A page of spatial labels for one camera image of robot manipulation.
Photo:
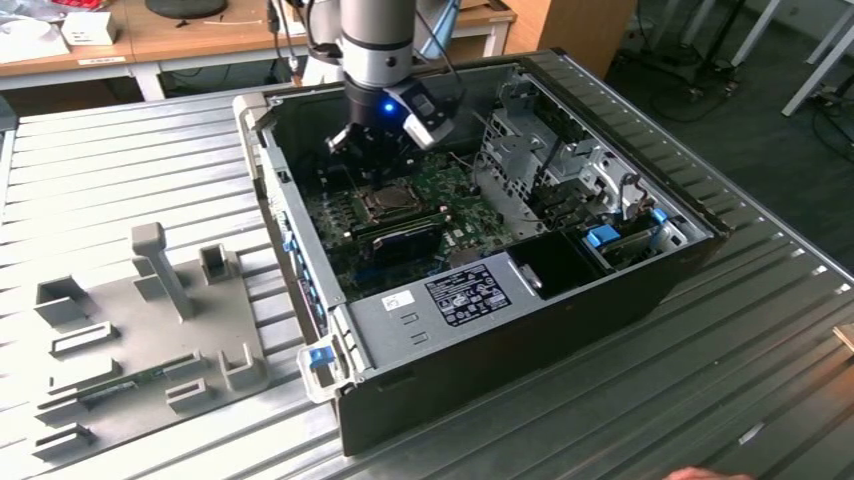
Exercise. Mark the green RAM stick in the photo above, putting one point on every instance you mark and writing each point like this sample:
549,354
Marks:
114,386
401,225

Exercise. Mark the black grey PC case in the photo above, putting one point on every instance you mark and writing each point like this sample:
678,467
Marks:
467,400

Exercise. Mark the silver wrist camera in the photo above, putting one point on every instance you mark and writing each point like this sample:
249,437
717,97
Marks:
427,130

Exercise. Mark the white cardboard box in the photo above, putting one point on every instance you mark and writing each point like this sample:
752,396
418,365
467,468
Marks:
90,29

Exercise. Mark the grey parts rack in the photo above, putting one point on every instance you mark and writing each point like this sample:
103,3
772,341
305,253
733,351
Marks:
134,325

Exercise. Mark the black round pad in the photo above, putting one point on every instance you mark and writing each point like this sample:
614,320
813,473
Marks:
187,6

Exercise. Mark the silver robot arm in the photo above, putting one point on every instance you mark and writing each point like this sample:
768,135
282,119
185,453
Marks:
377,30

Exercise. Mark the wooden cabinet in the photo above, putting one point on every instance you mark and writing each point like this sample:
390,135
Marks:
581,30

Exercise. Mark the grey power supply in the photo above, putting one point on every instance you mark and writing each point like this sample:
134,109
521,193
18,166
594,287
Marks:
401,330

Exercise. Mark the brown wooden board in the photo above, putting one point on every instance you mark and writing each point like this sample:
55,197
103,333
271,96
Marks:
846,336

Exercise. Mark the red packet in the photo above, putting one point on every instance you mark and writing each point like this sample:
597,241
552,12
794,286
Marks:
81,4

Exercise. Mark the white table frame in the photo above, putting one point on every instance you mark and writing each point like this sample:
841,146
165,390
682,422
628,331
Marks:
754,32
820,75

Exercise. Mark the blue plastic drive latch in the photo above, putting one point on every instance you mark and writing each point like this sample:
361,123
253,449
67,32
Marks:
660,216

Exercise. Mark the green motherboard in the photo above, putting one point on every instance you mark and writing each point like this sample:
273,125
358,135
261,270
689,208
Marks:
467,220

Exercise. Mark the silver CPU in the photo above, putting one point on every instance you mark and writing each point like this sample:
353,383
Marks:
390,198

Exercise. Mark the black graphics card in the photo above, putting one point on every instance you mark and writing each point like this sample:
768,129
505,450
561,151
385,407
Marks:
407,247

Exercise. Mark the hard disk in blue carrier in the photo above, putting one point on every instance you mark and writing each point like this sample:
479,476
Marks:
604,237

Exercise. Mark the CPU socket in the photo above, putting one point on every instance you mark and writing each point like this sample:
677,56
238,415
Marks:
365,210

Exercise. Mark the white plastic bag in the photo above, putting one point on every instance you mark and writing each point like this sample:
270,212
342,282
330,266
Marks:
27,40

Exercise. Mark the wooden desk white frame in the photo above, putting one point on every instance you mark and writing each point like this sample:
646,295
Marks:
221,35
101,51

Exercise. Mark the black wheeled stand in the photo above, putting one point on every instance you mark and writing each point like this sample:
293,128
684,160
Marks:
717,50

